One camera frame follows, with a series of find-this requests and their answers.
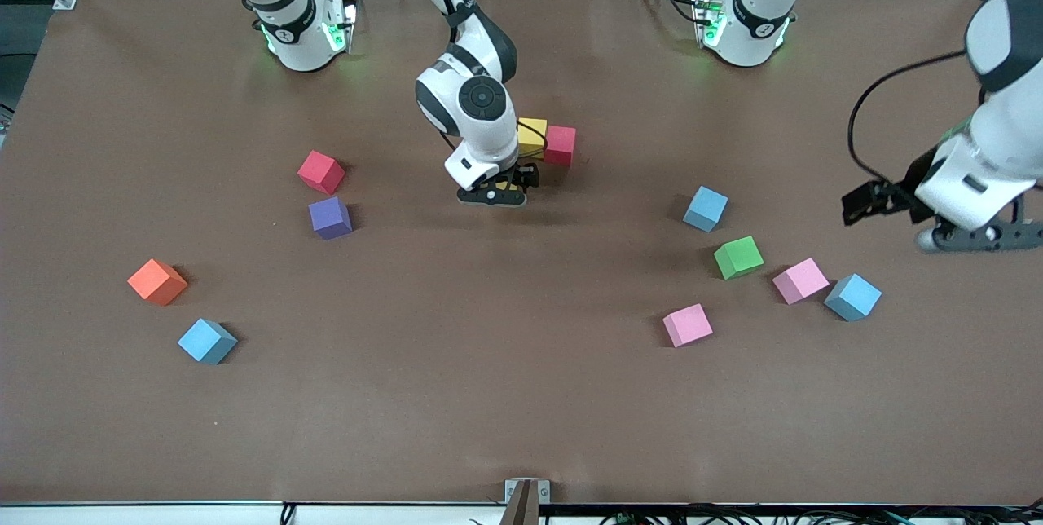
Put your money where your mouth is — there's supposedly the red foam cube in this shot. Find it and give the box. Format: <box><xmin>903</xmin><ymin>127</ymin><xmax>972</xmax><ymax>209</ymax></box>
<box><xmin>544</xmin><ymin>126</ymin><xmax>578</xmax><ymax>166</ymax></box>
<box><xmin>297</xmin><ymin>150</ymin><xmax>346</xmax><ymax>196</ymax></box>

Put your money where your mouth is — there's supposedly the blue foam cube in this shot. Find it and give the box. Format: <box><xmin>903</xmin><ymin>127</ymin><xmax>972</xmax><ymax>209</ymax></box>
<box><xmin>682</xmin><ymin>186</ymin><xmax>729</xmax><ymax>233</ymax></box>
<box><xmin>823</xmin><ymin>273</ymin><xmax>883</xmax><ymax>323</ymax></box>
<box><xmin>177</xmin><ymin>318</ymin><xmax>239</xmax><ymax>366</ymax></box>

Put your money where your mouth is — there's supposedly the pink foam cube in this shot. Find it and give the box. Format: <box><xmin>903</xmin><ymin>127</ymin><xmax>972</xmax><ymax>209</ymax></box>
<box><xmin>772</xmin><ymin>257</ymin><xmax>830</xmax><ymax>306</ymax></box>
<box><xmin>662</xmin><ymin>302</ymin><xmax>714</xmax><ymax>349</ymax></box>

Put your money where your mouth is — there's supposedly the green foam cube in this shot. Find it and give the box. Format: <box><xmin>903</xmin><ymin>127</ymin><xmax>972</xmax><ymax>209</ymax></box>
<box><xmin>713</xmin><ymin>236</ymin><xmax>766</xmax><ymax>281</ymax></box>

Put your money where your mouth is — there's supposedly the purple foam cube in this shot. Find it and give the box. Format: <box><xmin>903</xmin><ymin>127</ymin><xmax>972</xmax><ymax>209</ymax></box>
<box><xmin>308</xmin><ymin>196</ymin><xmax>354</xmax><ymax>241</ymax></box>

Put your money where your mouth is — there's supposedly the brown table cover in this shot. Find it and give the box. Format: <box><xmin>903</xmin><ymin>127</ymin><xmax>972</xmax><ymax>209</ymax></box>
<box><xmin>0</xmin><ymin>0</ymin><xmax>1043</xmax><ymax>507</ymax></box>

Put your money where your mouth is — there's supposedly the orange foam cube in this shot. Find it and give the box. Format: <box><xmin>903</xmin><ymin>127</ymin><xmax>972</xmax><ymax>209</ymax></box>
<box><xmin>127</xmin><ymin>258</ymin><xmax>189</xmax><ymax>307</ymax></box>

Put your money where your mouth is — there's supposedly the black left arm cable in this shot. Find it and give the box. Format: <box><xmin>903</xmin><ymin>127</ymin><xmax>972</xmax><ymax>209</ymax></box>
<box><xmin>847</xmin><ymin>51</ymin><xmax>972</xmax><ymax>183</ymax></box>

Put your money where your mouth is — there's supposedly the grey metal bracket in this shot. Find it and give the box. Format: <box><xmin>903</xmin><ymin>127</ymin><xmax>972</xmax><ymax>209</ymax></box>
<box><xmin>499</xmin><ymin>479</ymin><xmax>552</xmax><ymax>525</ymax></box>

